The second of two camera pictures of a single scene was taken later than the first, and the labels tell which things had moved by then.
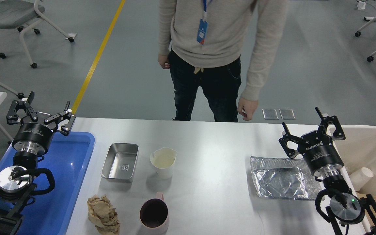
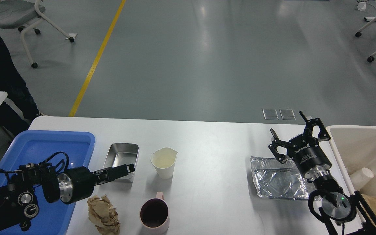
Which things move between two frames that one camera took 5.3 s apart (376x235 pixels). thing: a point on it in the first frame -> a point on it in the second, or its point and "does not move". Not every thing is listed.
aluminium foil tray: x=284 y=178 does not move
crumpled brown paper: x=102 y=214 does not move
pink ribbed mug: x=154 y=216 does not move
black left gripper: x=31 y=130 -> x=75 y=183
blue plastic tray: x=69 y=157 does not move
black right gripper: x=318 y=149 -> x=305 y=150
